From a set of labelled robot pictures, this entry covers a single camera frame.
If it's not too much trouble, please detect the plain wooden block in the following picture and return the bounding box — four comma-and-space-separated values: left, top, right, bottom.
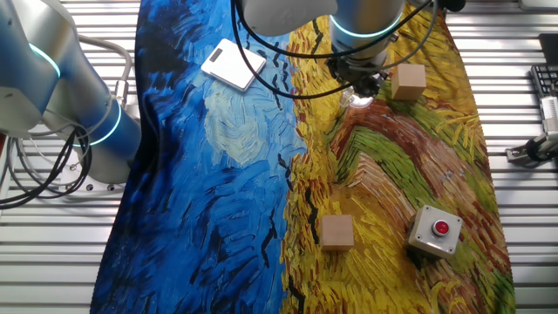
390, 63, 427, 102
320, 214, 355, 253

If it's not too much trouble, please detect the thick grey base cable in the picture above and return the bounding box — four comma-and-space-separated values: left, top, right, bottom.
73, 33, 133, 110

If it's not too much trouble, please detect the black base cable bundle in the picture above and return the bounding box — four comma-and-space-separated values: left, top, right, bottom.
0, 124, 95, 210

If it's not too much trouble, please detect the silver digital kitchen scale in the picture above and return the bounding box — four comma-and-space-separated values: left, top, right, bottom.
200, 38, 268, 93

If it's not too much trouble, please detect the grey metal mounting bracket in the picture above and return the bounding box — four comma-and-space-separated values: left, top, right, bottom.
505, 146, 532, 167

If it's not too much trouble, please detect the black cable plug clump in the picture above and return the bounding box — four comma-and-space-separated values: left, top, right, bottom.
439, 0, 467, 13

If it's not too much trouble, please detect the clear plastic cup with water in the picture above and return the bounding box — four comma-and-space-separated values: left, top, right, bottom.
338, 83, 377, 110

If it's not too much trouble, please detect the ribbed silver camera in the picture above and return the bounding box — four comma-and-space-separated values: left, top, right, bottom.
539, 95, 558, 134

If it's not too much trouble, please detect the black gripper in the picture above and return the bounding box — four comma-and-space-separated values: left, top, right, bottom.
324, 54, 391, 99

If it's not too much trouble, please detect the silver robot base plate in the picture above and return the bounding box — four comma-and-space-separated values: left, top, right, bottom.
55, 160, 132, 194

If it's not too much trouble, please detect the thin grey wrist cable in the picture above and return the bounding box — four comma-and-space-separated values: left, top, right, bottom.
378, 0, 439, 73

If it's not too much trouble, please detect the black flat panel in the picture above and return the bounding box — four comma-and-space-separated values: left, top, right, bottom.
538, 32, 558, 66

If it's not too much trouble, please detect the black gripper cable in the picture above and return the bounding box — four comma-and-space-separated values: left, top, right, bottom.
229, 0, 354, 100

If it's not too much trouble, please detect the painted wheat field tablecloth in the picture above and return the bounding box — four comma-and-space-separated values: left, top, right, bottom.
89, 0, 517, 314

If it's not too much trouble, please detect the black computer keyboard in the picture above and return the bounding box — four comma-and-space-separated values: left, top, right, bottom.
530, 64, 558, 99

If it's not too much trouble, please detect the black camera cable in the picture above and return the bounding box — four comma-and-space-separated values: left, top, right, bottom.
234, 0, 432, 60

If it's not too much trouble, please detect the grey box with red button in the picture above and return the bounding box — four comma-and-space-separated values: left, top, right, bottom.
404, 204, 464, 260

